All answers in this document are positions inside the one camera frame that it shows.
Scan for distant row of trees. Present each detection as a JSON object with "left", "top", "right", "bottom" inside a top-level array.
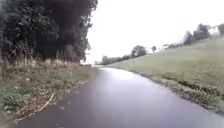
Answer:
[{"left": 94, "top": 23, "right": 224, "bottom": 66}]

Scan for wet grey asphalt path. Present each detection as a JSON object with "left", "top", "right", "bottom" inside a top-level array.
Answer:
[{"left": 15, "top": 66, "right": 224, "bottom": 128}]

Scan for grass slope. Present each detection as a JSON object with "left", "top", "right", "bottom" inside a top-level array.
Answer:
[{"left": 105, "top": 35, "right": 224, "bottom": 114}]

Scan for dense dark trees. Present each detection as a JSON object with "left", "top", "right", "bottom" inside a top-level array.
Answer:
[{"left": 0, "top": 0, "right": 99, "bottom": 65}]

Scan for weedy grass verge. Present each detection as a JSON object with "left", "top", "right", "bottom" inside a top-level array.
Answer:
[{"left": 0, "top": 59, "right": 98, "bottom": 128}]

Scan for white building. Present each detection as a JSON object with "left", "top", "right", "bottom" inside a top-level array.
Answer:
[{"left": 208, "top": 25, "right": 222, "bottom": 37}]

